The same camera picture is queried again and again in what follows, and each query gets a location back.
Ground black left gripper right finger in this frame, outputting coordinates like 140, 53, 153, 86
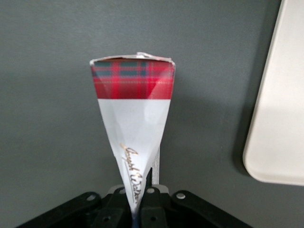
139, 166, 173, 228

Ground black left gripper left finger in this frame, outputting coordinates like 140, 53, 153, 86
95, 187, 133, 228

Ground red tartan cookie box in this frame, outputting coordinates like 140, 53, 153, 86
89, 51, 177, 216

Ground beige plastic tray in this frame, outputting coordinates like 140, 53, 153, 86
242, 0, 304, 187

